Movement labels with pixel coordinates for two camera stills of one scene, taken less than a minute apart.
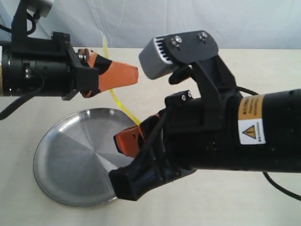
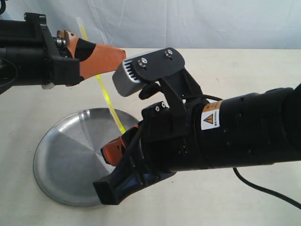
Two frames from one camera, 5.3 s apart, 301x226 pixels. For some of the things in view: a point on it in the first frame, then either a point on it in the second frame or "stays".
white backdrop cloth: (128, 24) stays
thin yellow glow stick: (116, 101) -> (85, 36)
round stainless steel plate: (74, 160) stays
